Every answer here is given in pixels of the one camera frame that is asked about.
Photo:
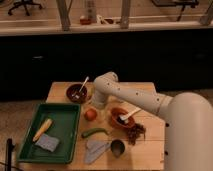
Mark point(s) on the dark grape bunch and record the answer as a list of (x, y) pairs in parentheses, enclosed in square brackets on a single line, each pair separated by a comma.
[(134, 133)]

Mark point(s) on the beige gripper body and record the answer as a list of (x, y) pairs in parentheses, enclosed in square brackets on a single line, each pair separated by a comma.
[(98, 106)]

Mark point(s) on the blue sponge in tray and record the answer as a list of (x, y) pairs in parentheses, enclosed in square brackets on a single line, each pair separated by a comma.
[(48, 142)]

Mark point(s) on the dark red bowl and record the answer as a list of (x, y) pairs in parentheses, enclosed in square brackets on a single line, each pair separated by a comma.
[(70, 92)]

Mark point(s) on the small metal cup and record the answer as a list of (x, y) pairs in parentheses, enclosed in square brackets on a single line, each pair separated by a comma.
[(117, 147)]

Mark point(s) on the red object on shelf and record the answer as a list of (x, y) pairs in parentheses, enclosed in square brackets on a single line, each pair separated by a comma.
[(84, 21)]

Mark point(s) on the yellow corn cob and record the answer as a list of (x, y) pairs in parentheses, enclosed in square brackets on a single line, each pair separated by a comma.
[(46, 124)]

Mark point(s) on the green plastic tray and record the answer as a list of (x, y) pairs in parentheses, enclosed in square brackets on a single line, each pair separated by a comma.
[(65, 117)]

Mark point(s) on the black stand post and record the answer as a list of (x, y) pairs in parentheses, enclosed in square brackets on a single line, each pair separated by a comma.
[(8, 156)]

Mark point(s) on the orange brown bowl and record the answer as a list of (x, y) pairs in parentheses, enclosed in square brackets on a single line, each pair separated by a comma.
[(116, 123)]

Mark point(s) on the red apple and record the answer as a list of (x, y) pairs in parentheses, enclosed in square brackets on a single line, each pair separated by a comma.
[(90, 114)]

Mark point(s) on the metal spoon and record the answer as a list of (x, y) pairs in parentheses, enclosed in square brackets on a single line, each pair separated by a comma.
[(78, 92)]

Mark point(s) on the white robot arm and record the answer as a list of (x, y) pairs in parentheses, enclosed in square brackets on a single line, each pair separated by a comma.
[(188, 118)]

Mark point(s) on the grey folded cloth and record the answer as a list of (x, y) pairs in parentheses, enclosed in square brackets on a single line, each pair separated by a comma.
[(94, 149)]

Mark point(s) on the green cucumber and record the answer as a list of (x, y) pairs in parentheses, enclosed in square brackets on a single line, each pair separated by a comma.
[(87, 133)]

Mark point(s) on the black office chair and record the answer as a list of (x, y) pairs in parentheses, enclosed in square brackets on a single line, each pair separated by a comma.
[(23, 3)]

